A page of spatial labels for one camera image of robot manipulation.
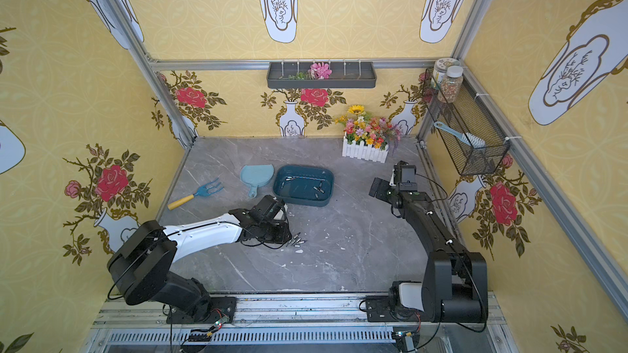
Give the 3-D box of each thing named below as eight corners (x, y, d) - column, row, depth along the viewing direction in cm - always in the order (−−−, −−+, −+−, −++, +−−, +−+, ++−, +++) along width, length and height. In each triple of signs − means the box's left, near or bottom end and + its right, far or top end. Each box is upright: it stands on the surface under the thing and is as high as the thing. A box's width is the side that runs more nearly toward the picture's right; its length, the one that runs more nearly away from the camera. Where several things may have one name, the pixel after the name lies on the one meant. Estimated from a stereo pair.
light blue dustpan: (235, 198, 102) (233, 194, 100) (243, 168, 112) (241, 164, 110) (270, 198, 102) (269, 194, 100) (274, 167, 112) (274, 164, 110)
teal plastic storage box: (271, 207, 99) (270, 201, 96) (276, 170, 111) (275, 164, 108) (334, 207, 99) (335, 201, 96) (332, 170, 111) (333, 164, 108)
